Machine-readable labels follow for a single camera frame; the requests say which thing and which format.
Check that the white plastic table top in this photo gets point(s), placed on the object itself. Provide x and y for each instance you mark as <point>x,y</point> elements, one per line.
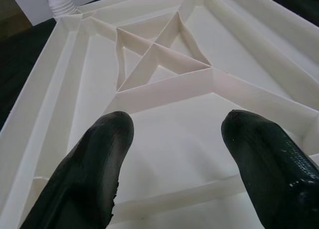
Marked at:
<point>174,77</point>

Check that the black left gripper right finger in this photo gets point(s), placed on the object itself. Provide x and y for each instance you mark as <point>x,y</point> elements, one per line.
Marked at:
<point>274,174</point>

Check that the white plastic table leg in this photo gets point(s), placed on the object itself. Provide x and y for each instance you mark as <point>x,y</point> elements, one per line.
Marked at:
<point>59,1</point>

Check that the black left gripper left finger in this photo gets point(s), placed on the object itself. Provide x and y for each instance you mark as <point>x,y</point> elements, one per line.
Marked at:
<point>84,179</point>

